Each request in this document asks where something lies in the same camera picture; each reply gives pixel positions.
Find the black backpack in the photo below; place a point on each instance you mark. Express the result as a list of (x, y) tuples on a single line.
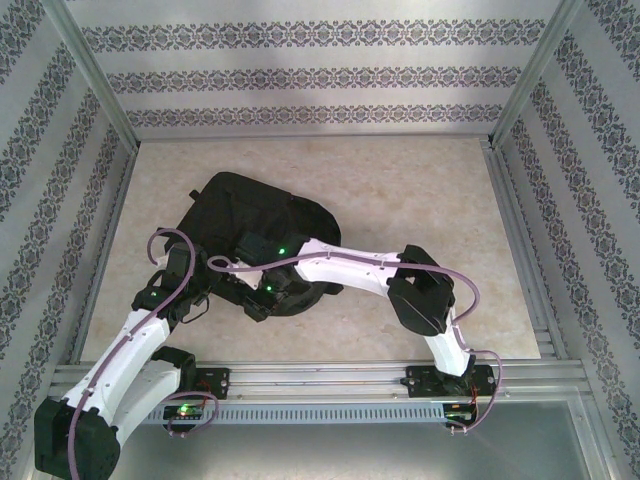
[(260, 210)]

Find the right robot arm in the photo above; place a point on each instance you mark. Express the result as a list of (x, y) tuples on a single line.
[(345, 272)]

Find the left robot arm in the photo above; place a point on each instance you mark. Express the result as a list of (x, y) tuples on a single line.
[(130, 360)]

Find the left controller board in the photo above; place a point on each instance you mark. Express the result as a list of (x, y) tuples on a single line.
[(184, 411)]

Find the controller board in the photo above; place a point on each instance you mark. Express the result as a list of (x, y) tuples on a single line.
[(457, 415), (184, 411)]

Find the right controller board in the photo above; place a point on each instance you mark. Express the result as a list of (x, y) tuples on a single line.
[(457, 415)]

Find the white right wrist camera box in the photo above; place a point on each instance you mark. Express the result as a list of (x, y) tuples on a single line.
[(247, 275)]

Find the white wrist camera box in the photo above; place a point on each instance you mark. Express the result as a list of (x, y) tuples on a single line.
[(247, 275), (160, 260)]

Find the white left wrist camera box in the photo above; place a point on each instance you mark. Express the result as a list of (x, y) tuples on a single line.
[(160, 260)]

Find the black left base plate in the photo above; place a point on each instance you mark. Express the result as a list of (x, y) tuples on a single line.
[(217, 382)]

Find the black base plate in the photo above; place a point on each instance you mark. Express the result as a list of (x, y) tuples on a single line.
[(217, 382), (422, 382)]

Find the aluminium mounting rail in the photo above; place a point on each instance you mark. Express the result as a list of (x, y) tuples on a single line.
[(320, 380)]

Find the aluminium side rail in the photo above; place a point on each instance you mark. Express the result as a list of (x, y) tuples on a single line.
[(502, 190), (117, 200)]

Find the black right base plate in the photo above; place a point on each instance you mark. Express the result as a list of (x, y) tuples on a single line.
[(422, 382)]

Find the aluminium frame post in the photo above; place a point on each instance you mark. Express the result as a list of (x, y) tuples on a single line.
[(536, 70), (91, 70)]

